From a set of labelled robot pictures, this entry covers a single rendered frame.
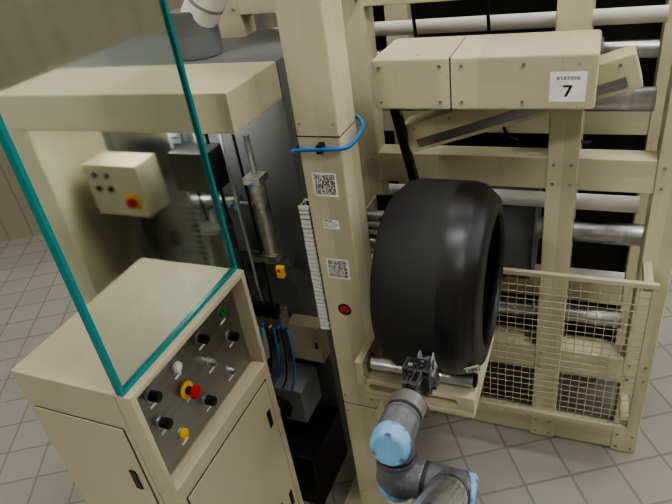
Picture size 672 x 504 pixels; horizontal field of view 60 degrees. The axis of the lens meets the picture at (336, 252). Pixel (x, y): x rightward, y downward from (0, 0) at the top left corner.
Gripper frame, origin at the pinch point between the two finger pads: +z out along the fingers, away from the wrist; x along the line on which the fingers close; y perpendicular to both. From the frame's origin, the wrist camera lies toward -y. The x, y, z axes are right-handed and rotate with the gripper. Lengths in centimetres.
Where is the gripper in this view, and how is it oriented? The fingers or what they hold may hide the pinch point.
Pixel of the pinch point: (429, 361)
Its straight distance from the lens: 164.9
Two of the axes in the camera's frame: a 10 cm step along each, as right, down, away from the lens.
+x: -9.2, -0.9, 3.8
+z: 3.8, -4.3, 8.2
